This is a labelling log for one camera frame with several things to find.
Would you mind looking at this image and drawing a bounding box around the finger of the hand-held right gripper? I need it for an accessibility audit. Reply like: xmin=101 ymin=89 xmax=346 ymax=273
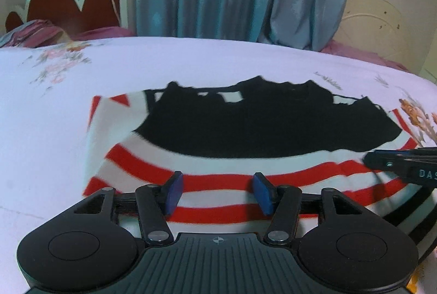
xmin=362 ymin=151 xmax=380 ymax=172

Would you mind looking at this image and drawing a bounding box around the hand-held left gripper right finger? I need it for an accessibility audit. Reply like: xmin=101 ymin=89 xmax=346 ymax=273
xmin=252 ymin=172 xmax=363 ymax=246

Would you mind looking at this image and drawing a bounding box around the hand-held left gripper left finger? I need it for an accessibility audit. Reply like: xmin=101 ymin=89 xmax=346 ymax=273
xmin=73 ymin=170 xmax=184 ymax=246

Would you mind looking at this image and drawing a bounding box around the striped knitted sweater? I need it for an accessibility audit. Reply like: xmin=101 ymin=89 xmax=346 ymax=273
xmin=83 ymin=75 xmax=437 ymax=248

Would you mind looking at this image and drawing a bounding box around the pink bed sheet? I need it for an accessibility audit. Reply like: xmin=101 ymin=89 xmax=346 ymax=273
xmin=320 ymin=40 xmax=410 ymax=72
xmin=72 ymin=26 xmax=136 ymax=41

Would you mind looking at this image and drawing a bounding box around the bed with floral sheet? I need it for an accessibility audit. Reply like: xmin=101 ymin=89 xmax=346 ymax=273
xmin=0 ymin=36 xmax=437 ymax=294

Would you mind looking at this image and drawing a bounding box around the red heart-shaped headboard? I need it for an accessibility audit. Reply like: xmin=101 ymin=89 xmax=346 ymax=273
xmin=5 ymin=0 xmax=133 ymax=39

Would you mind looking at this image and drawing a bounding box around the folded patterned blanket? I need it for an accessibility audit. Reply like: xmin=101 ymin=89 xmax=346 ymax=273
xmin=0 ymin=19 xmax=72 ymax=48

